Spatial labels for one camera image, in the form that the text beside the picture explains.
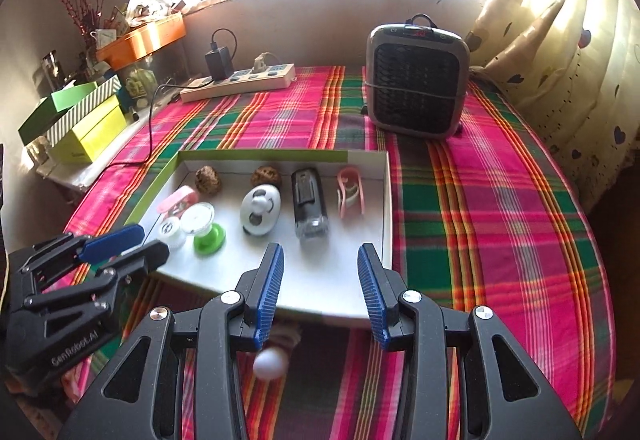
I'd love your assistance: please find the white side shelf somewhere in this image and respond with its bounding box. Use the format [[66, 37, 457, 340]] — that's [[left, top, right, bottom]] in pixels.
[[35, 120, 156, 203]]

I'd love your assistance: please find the orange tray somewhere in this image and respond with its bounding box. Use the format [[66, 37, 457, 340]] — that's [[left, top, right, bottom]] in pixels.
[[95, 13, 187, 69]]

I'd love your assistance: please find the grey space heater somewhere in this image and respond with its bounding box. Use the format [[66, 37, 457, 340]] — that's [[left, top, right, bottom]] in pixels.
[[361, 15, 472, 141]]

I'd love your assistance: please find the walnut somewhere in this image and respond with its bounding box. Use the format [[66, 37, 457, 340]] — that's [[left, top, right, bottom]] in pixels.
[[194, 166, 222, 195], [250, 164, 282, 188]]

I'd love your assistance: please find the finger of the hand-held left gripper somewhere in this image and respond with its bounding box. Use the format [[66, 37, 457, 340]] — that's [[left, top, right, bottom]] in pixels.
[[10, 225, 146, 292], [22, 240, 171, 317]]

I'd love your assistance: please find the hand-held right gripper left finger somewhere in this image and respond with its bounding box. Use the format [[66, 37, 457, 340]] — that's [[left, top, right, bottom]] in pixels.
[[60, 242, 285, 440]]

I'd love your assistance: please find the clutter pile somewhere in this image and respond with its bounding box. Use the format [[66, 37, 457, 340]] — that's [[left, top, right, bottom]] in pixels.
[[90, 0, 186, 46]]

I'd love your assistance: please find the cream heart-print curtain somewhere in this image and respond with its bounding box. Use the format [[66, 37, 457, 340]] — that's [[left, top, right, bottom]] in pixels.
[[462, 0, 640, 216]]

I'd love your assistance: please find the white round jar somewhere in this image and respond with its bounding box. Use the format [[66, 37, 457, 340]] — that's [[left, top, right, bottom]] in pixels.
[[159, 216, 187, 250]]

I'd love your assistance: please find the yellow-green box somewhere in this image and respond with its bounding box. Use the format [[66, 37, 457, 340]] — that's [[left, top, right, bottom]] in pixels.
[[47, 95, 128, 164]]

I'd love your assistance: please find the white ball-head gadget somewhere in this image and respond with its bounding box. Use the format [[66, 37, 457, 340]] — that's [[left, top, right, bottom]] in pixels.
[[252, 320, 304, 378]]

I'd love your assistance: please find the green decorated jar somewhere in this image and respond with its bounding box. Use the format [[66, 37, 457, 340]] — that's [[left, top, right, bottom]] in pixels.
[[122, 67, 156, 103]]

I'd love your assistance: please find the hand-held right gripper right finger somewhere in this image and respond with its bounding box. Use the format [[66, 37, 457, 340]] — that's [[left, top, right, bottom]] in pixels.
[[356, 242, 583, 440]]

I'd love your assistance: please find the green and white knob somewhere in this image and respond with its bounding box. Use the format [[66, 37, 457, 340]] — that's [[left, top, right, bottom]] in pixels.
[[180, 202, 227, 257]]

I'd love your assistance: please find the dark pink clip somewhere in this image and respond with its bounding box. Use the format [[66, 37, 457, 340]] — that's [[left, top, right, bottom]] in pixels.
[[157, 186, 197, 216]]

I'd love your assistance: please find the black charger cable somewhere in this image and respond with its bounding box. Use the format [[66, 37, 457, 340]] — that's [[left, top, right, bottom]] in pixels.
[[210, 29, 241, 52]]

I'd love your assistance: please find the black flashlight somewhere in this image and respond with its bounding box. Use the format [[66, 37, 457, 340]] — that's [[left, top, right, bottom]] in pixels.
[[291, 166, 331, 241]]

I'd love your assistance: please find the black charger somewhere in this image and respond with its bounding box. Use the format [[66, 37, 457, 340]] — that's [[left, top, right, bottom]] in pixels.
[[205, 46, 235, 82]]

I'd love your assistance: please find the black power cable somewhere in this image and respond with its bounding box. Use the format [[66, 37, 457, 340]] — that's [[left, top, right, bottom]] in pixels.
[[102, 79, 213, 168]]

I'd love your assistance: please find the beige power strip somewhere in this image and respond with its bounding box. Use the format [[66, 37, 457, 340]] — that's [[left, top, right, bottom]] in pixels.
[[179, 63, 297, 103]]

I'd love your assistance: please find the green box lid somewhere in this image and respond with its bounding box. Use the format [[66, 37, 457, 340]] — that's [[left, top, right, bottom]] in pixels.
[[18, 81, 98, 146]]

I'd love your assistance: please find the white egg-shaped gadget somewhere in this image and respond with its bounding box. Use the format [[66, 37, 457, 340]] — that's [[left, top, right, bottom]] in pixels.
[[240, 184, 282, 237]]

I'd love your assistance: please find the green and white cardboard box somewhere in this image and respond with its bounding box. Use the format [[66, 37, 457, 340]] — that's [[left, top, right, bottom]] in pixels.
[[131, 150, 392, 328]]

